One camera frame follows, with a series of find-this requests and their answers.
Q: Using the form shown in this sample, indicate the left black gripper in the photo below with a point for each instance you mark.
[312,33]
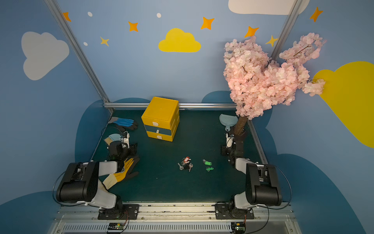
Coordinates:
[117,149]

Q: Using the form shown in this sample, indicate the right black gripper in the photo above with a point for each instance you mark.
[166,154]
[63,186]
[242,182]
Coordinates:
[231,150]

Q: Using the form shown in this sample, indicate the dark teal drawer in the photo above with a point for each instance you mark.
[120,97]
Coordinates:
[158,130]

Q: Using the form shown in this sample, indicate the black key bunch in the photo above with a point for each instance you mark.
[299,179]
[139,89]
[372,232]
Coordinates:
[186,166]

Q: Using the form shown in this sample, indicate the yellow bottom drawer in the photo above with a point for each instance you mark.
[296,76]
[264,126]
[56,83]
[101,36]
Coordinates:
[161,136]

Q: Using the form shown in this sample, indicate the yellow drawer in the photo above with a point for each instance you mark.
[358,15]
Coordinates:
[161,136]
[169,125]

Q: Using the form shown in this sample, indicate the yellow top drawer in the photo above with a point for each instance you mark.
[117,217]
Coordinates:
[169,125]

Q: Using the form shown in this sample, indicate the yellow drawer cabinet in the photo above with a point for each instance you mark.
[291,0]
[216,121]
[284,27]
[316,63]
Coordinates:
[162,109]

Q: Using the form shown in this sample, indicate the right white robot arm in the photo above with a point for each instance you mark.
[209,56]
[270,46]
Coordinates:
[261,182]

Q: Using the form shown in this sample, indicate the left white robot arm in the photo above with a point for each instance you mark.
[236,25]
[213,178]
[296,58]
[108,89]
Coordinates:
[89,183]

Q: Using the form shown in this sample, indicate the small blue hand brush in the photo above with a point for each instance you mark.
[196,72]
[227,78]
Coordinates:
[112,138]

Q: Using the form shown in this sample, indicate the yellow black work glove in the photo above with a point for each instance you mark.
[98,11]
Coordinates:
[125,174]

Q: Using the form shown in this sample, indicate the blue black work glove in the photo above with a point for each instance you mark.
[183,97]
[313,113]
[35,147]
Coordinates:
[124,124]

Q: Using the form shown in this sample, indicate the light blue dustpan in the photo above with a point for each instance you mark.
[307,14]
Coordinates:
[228,121]

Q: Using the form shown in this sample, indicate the pink cherry blossom tree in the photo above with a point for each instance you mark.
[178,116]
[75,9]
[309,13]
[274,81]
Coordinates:
[257,82]

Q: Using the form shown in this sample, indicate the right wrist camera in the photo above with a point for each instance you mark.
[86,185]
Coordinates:
[229,140]

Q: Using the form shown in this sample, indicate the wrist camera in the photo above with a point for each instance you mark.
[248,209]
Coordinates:
[117,148]
[229,140]

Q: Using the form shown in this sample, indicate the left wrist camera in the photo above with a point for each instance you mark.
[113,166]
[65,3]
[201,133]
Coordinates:
[117,148]

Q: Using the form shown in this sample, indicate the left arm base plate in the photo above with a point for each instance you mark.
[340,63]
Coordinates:
[128,211]

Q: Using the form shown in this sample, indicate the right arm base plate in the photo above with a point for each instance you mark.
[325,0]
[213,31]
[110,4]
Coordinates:
[226,210]

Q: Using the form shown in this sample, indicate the aluminium rail base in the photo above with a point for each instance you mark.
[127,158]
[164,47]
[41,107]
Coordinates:
[174,218]

